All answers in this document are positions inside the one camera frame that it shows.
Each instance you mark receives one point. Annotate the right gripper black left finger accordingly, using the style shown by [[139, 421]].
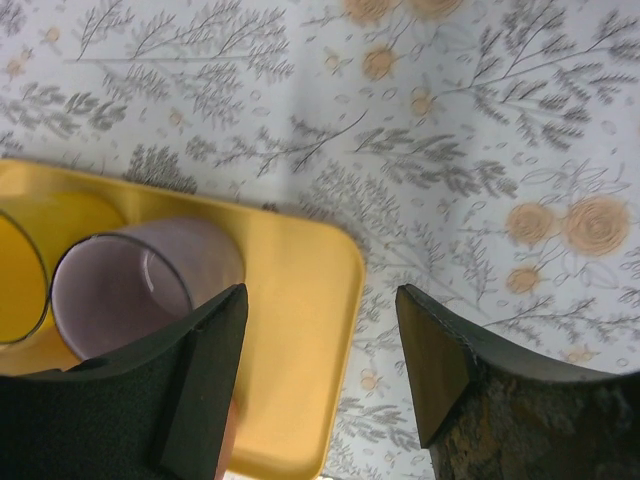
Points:
[[158, 408]]

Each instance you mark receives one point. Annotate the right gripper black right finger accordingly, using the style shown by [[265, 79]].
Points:
[[487, 408]]

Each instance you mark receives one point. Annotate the purple mug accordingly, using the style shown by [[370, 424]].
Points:
[[115, 287]]

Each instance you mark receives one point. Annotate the yellow glass cup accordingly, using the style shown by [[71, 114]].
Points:
[[36, 231]]

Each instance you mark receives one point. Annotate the yellow plastic tray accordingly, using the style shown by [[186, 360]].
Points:
[[304, 281]]

